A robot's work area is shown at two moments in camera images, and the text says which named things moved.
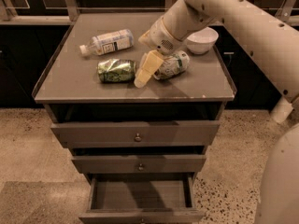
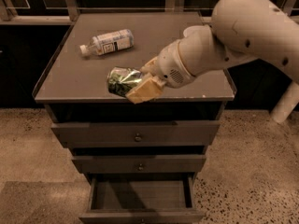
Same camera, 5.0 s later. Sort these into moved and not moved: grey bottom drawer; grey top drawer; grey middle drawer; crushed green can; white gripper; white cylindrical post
Moved: white gripper; crushed green can
Not moved: white cylindrical post; grey middle drawer; grey top drawer; grey bottom drawer
